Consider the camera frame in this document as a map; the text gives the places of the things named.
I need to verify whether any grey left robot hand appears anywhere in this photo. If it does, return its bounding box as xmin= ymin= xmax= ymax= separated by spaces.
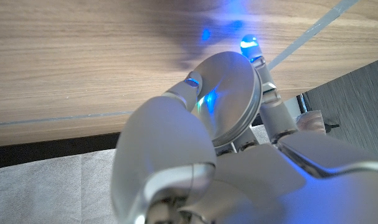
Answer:
xmin=110 ymin=33 xmax=378 ymax=224

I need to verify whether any silver metal jar lid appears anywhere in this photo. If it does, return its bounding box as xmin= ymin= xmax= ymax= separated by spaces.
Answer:
xmin=191 ymin=51 xmax=263 ymax=147

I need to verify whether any grey tape outline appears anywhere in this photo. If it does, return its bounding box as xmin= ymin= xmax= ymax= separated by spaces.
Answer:
xmin=0 ymin=0 xmax=361 ymax=128

